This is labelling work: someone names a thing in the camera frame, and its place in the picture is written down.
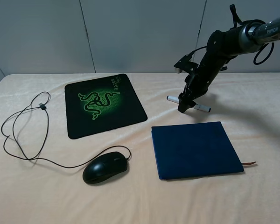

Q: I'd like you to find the beige fleece table cloth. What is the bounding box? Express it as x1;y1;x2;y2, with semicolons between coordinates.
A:
0;73;280;224

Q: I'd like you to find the black green Razer mouse pad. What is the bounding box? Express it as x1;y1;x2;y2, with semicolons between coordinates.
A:
64;74;147;140

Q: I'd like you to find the black mouse cable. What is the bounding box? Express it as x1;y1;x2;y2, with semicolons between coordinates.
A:
1;91;132;168

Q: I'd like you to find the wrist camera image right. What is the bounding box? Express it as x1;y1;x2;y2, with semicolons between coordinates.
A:
174;54;198;74

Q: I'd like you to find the white marker pen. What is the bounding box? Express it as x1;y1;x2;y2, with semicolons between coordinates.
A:
166;96;211;112

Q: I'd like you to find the black camera cable image right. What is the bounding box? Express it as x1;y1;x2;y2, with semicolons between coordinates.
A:
188;4;280;65

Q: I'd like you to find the brown ribbon bookmark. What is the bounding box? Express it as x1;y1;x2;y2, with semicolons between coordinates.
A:
241;161;257;166

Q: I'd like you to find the dark blue notebook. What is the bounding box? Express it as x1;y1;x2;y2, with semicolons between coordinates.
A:
151;121;244;180

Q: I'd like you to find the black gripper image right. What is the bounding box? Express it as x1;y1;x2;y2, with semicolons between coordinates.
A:
177;48;231;113

